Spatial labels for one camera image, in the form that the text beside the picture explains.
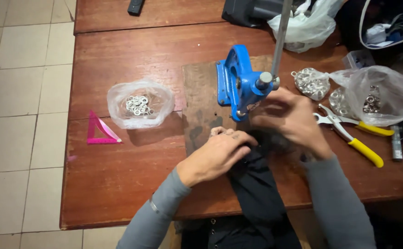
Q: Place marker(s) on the person's left hand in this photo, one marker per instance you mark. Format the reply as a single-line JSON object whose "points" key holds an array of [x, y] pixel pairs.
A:
{"points": [[215, 155]]}

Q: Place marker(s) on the small bag of silver eyelets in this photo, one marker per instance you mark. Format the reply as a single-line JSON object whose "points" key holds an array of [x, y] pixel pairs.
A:
{"points": [[310, 83]]}

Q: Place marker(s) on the pink triangle ruler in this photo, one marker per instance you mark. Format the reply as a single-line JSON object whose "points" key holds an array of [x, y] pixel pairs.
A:
{"points": [[99, 133]]}

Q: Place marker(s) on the clear plastic box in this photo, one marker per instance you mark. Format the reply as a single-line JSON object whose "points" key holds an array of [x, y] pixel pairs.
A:
{"points": [[358, 59]]}

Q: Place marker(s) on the blue eyelet press machine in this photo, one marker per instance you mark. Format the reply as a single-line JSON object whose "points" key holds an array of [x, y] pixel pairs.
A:
{"points": [[239, 83]]}

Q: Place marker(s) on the black bag with white trim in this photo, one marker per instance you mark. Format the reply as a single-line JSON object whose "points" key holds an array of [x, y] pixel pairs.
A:
{"points": [[384, 24]]}

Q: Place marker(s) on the white plastic bag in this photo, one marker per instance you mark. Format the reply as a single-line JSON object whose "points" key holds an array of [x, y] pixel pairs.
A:
{"points": [[305, 27]]}

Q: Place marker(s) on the dark grey case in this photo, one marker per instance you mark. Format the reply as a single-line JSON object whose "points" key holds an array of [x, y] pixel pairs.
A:
{"points": [[249, 12]]}

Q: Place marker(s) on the person's left fingers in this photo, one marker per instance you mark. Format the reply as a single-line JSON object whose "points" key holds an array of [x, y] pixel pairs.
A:
{"points": [[234, 136]]}

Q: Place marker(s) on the large clear bag of eyelets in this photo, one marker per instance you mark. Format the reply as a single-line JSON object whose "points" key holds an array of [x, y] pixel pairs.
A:
{"points": [[377, 95]]}

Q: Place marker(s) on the wooden base board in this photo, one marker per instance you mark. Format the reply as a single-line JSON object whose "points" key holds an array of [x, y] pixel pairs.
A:
{"points": [[205, 114]]}

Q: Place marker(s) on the grey cylindrical punch tool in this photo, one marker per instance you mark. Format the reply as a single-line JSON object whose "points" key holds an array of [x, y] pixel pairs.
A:
{"points": [[396, 143]]}

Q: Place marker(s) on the person's right hand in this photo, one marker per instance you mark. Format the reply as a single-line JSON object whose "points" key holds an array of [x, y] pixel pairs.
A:
{"points": [[291, 117]]}

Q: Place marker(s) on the black fabric garment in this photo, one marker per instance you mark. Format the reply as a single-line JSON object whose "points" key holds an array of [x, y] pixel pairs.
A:
{"points": [[256, 193]]}

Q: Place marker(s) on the person's right fingers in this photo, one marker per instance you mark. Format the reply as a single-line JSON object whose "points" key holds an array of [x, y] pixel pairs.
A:
{"points": [[268, 110]]}

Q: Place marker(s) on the clear bag with silver washers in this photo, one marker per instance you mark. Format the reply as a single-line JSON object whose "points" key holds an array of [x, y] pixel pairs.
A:
{"points": [[140, 104]]}

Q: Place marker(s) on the black remote control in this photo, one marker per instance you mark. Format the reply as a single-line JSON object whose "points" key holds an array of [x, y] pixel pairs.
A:
{"points": [[135, 6]]}

